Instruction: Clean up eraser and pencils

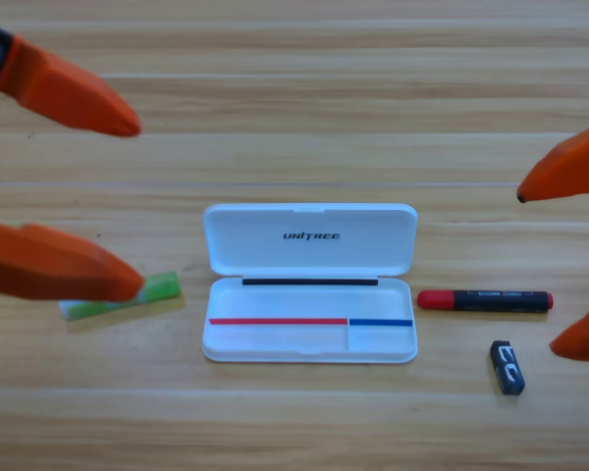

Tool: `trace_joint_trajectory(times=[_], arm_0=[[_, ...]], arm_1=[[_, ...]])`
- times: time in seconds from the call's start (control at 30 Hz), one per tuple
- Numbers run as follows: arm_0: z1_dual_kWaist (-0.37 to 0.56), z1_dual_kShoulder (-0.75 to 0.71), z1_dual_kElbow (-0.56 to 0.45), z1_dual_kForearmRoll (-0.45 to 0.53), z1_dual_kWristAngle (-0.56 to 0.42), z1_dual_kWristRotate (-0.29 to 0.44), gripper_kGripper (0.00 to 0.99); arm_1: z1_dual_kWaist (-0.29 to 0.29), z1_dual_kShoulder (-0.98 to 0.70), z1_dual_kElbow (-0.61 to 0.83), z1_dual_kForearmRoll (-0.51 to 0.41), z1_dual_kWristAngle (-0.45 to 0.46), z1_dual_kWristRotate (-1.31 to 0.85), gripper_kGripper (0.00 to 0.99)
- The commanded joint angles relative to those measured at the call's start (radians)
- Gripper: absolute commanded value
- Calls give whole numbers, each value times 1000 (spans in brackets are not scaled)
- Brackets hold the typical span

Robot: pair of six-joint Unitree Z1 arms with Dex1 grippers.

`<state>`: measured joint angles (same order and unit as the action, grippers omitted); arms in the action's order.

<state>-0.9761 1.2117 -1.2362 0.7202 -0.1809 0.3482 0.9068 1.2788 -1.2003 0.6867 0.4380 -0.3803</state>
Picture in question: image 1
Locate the black eraser with white print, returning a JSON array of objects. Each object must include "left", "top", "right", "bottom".
[{"left": 489, "top": 340, "right": 527, "bottom": 396}]

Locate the red and black marker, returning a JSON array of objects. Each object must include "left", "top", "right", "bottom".
[{"left": 416, "top": 288, "right": 555, "bottom": 313}]

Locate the green highlighter pen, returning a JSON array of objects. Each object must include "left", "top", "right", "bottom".
[{"left": 58, "top": 271, "right": 183, "bottom": 323}]

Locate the white Unitree pencil case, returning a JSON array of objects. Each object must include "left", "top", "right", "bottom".
[{"left": 201, "top": 202, "right": 419, "bottom": 365}]

